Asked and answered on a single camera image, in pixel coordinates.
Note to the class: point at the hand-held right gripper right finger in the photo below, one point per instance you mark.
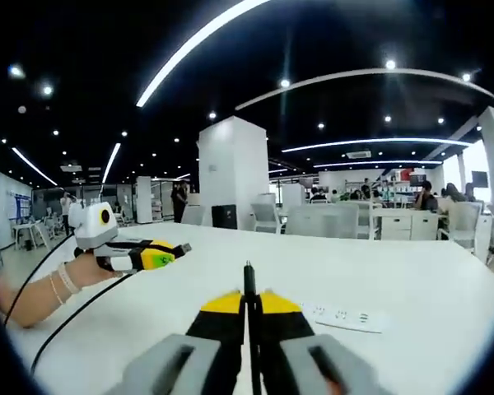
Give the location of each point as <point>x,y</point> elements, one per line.
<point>288,329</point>

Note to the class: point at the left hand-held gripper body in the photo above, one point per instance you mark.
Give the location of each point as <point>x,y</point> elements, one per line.
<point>90,224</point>

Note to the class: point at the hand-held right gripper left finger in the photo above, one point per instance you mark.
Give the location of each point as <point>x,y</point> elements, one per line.
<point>214,329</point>

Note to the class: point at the white desk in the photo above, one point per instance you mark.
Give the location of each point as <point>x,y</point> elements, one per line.
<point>333,271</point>

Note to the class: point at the white desk partition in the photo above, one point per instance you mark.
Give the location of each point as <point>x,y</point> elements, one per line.
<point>321,220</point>

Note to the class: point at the person's left hand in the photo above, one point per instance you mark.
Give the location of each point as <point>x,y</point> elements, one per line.
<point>88,269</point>

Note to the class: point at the white wrist band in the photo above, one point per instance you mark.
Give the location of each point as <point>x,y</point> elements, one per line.
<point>70,280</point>

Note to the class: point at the black floor cabinet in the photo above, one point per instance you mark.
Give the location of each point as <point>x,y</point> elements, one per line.
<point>224,217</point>

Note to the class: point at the white mesh office chair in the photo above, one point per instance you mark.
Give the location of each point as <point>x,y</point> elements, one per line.
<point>267,216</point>

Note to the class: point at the wide white pillar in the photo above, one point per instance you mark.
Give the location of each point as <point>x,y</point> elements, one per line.
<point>232,173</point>

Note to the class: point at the white drawer cabinet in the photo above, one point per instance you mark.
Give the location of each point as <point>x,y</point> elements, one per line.
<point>395,228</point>

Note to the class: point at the ceiling air vent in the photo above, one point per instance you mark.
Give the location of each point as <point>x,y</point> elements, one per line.
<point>358,154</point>

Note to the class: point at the long ceiling light strip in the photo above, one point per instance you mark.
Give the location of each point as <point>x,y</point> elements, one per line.
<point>189,45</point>

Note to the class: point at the black computer monitor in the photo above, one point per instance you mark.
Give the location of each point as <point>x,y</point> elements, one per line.
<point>479,179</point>

